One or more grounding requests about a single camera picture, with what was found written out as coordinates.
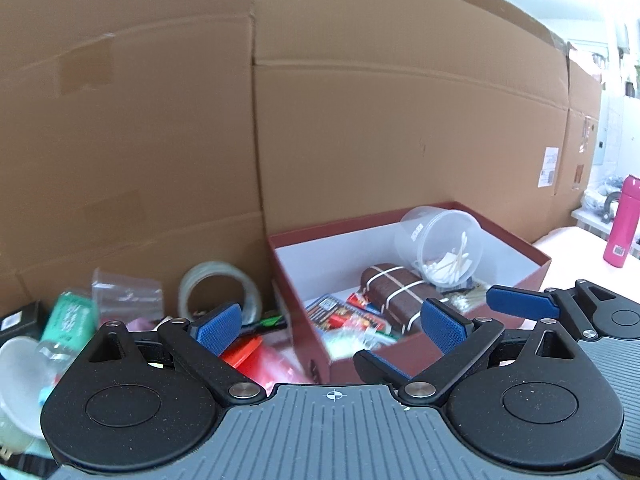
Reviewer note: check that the marker with blue cap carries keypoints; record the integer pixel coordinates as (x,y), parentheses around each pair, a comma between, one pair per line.
(264,326)

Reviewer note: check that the clear packing tape roll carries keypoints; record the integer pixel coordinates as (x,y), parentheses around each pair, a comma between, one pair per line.
(213,282)

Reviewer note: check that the clear container with swabs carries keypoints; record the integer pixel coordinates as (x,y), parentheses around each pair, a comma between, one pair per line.
(444,245)

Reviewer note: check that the brown plaid wrapped case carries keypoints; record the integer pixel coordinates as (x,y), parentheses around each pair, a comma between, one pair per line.
(398,294)

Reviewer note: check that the colourful card packet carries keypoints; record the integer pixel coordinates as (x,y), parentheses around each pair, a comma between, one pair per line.
(330,313)

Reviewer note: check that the pink thermos bottle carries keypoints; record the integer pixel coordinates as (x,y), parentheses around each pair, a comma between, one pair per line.
(625,224)

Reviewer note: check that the black small box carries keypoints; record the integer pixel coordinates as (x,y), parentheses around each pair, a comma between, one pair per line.
(28,321)

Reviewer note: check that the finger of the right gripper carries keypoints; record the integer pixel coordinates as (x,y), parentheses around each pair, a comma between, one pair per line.
(373,370)
(521,303)

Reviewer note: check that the white shipping label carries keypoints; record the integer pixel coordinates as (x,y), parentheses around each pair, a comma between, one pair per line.
(548,167)

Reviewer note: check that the plastic bottle blue cap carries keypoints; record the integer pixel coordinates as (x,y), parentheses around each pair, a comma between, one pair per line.
(72,323)

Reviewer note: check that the zip bags pack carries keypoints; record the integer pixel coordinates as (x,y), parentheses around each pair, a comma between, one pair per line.
(270,367)

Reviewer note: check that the dark red storage box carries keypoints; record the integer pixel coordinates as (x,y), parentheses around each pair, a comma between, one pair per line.
(329,260)

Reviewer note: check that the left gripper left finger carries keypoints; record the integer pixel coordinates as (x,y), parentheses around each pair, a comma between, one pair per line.
(217,330)

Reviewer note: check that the pink small tape piece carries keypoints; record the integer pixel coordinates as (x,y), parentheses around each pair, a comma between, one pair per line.
(142,325)

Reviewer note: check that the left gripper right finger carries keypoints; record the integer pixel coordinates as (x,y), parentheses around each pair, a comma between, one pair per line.
(446,327)

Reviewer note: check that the clear plastic cup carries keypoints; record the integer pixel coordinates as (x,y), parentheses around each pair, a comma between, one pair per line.
(125,299)

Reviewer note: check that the orange plastic comb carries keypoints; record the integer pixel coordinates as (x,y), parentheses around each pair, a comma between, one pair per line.
(241,350)

